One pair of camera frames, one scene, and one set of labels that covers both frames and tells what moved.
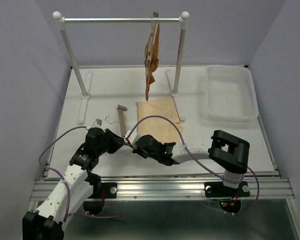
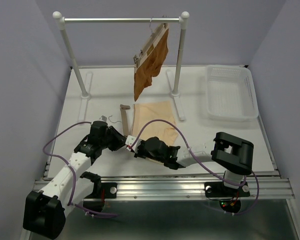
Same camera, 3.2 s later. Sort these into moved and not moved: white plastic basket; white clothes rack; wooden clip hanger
Moved: wooden clip hanger
Not moved: white clothes rack; white plastic basket
